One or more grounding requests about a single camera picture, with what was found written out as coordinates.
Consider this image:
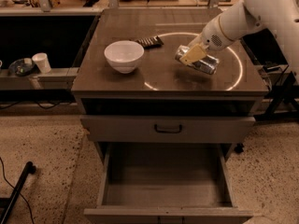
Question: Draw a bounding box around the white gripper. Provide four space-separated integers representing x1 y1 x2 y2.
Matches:
179 15 235 64

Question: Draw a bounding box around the silver redbull can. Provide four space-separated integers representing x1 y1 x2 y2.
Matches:
175 45 220 75

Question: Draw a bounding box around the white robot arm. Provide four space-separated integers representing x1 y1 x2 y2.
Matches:
178 0 299 79

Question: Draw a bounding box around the grey drawer cabinet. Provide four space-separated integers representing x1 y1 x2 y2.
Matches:
70 7 269 224

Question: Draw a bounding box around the closed grey top drawer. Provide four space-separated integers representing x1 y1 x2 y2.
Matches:
81 115 255 144

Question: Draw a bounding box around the open grey middle drawer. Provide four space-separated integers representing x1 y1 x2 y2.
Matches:
84 143 253 224

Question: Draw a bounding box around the dark chocolate bar packet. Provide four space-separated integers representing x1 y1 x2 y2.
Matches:
136 36 164 49

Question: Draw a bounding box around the white ceramic bowl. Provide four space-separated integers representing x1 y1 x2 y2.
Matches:
104 40 144 74

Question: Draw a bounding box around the black stand at right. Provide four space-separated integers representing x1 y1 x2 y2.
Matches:
254 68 299 121

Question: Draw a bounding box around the white paper cup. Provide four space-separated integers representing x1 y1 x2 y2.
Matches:
32 52 51 74

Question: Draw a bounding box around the dark round dish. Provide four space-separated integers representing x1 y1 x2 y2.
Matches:
8 58 36 77

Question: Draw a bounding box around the black floor pole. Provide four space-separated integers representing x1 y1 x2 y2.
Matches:
0 161 36 224

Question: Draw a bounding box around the black drawer handle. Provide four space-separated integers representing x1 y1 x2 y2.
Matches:
154 124 183 133

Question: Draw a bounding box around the black floor cable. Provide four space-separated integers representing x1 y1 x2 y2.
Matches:
0 156 36 224

